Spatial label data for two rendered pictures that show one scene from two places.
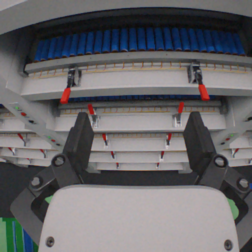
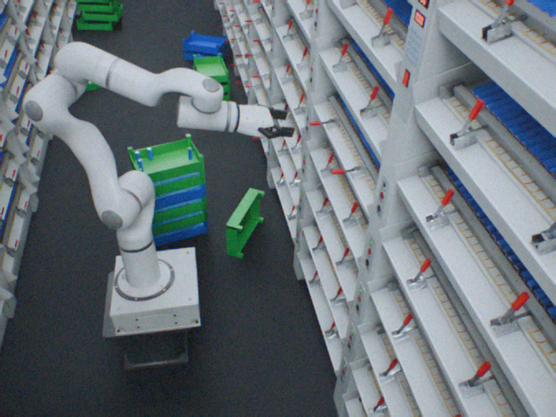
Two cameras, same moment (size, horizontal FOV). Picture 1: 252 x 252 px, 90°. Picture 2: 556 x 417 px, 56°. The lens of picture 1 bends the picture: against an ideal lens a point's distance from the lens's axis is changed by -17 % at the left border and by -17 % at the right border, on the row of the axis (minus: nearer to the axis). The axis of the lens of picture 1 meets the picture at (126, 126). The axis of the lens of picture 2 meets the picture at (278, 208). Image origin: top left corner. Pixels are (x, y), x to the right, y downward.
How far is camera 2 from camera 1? 146 cm
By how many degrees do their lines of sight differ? 44
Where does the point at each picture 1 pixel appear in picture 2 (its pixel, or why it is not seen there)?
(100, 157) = (312, 238)
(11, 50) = not seen: hidden behind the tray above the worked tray
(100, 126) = (325, 178)
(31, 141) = (299, 154)
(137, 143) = (333, 240)
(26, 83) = (323, 104)
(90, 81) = (333, 133)
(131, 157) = (324, 269)
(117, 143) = (326, 222)
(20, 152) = (285, 158)
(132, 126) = (333, 197)
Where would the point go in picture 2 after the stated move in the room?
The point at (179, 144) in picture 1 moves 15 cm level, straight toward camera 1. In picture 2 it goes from (347, 278) to (305, 264)
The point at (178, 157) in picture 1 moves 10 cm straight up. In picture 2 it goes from (344, 325) to (347, 307)
